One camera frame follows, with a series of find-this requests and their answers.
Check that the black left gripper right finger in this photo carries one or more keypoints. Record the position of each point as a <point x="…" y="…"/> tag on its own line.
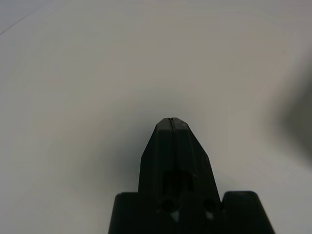
<point x="192" y="165"/>

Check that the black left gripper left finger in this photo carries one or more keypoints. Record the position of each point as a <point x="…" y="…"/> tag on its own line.
<point x="158" y="158"/>

